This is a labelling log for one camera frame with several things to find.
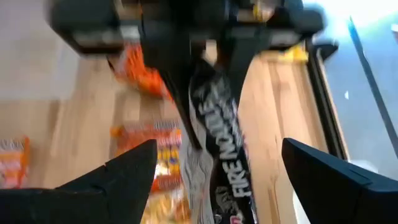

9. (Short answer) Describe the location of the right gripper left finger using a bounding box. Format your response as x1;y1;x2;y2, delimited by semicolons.
0;139;158;224

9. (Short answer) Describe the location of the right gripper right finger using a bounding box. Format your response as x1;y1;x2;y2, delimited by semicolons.
281;138;398;224

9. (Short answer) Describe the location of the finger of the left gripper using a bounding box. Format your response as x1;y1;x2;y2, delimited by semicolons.
139;18;205;151
216;27;274;106

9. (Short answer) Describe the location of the yellow Maruchan noodle pack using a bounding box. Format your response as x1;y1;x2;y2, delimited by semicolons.
257;42;309;65

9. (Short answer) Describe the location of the black Fire noodle pack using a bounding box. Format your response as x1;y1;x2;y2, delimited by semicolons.
180;57;259;224

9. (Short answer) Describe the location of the black table clamp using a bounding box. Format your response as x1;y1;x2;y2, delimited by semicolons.
312;39;340;62

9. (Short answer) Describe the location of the black aluminium table frame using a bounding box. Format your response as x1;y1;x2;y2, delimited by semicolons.
306;37;349;161

